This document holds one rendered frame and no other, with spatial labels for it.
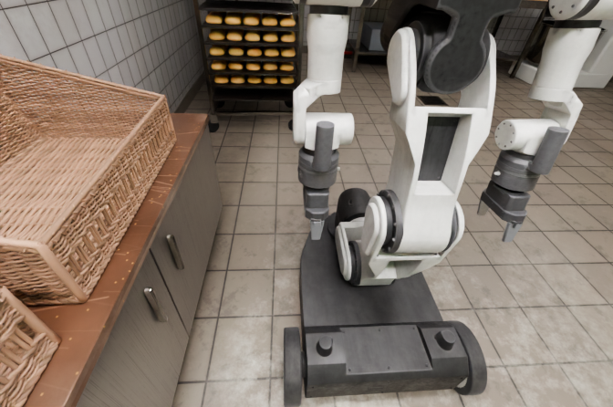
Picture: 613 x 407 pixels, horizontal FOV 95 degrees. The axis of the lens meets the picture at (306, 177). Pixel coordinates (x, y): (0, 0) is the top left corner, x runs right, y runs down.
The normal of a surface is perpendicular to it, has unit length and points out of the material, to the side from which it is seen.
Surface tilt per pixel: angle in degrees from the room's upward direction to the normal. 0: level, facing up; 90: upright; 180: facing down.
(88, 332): 0
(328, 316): 0
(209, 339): 0
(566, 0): 93
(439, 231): 66
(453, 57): 90
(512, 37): 90
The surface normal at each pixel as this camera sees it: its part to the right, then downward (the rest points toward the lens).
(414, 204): 0.07, 0.46
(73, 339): 0.06, -0.79
